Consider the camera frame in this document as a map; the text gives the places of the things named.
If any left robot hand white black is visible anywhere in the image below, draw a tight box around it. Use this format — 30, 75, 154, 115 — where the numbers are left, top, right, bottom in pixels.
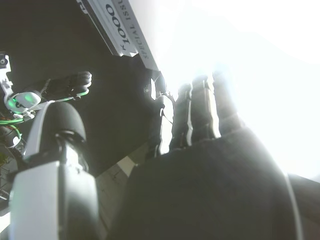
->
8, 66, 320, 240

